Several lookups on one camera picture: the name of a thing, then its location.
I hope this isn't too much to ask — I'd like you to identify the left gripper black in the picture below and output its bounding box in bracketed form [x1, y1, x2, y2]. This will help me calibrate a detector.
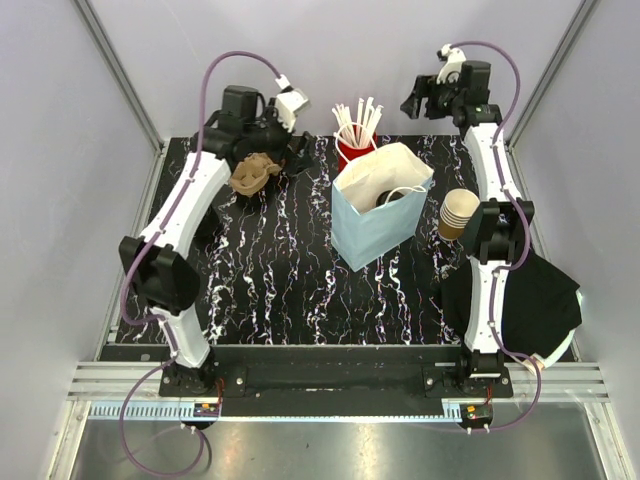
[244, 99, 315, 175]

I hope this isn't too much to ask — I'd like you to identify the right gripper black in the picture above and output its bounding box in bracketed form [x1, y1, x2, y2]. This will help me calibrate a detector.
[398, 74, 462, 121]

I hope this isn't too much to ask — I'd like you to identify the light blue paper bag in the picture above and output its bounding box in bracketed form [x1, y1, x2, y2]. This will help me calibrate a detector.
[331, 142, 434, 272]

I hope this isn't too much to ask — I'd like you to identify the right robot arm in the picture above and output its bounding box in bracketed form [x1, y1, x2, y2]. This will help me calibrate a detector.
[401, 49, 534, 397]

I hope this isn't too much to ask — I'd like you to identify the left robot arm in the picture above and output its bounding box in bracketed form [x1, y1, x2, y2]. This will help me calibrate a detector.
[119, 85, 313, 396]

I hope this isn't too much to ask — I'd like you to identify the red straw cup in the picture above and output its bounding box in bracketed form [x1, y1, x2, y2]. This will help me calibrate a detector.
[336, 134, 378, 171]

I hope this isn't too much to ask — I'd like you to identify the stack of cardboard cup carriers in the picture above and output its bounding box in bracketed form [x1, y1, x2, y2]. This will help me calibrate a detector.
[229, 153, 282, 197]

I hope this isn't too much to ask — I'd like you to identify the white wrapped straws bundle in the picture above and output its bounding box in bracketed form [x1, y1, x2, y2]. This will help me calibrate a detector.
[331, 97, 384, 149]

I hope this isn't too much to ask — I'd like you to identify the stack of paper cups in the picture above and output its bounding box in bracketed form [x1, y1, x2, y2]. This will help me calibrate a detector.
[438, 188, 480, 241]

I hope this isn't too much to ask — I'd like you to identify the stack of black lids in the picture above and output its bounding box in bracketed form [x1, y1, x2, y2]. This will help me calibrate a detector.
[194, 205, 222, 242]

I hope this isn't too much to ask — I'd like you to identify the black cloth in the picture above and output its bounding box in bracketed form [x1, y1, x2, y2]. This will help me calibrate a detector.
[434, 251, 582, 364]

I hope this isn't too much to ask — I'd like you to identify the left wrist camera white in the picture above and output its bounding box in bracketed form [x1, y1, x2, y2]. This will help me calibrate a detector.
[274, 74, 310, 133]

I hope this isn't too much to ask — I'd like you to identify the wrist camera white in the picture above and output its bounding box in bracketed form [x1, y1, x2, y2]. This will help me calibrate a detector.
[274, 74, 310, 133]
[436, 44, 466, 85]

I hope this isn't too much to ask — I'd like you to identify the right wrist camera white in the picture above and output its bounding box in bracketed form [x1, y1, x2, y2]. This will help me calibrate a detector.
[436, 44, 466, 85]

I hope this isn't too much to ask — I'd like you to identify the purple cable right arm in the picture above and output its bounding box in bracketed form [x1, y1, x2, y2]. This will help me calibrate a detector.
[452, 40, 544, 434]

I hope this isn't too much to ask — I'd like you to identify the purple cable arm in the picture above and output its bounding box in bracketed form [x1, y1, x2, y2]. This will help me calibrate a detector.
[452, 40, 544, 434]
[117, 49, 286, 474]

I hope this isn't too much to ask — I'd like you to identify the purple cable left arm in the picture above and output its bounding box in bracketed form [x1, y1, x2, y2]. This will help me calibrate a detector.
[117, 49, 286, 474]

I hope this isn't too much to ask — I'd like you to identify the aluminium frame post left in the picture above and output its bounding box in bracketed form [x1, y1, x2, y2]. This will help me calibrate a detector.
[69, 0, 169, 154]

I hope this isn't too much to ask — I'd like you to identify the aluminium frame post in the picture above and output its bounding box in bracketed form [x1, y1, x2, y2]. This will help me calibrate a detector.
[69, 0, 169, 154]
[504, 0, 601, 146]

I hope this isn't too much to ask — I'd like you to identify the aluminium frame post right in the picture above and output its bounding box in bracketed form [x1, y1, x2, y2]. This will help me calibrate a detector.
[504, 0, 601, 146]

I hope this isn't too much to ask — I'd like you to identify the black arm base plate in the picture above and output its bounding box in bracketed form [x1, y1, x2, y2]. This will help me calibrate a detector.
[83, 346, 513, 421]

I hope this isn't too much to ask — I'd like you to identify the aluminium rail front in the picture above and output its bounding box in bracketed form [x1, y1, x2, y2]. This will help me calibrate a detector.
[69, 362, 610, 423]

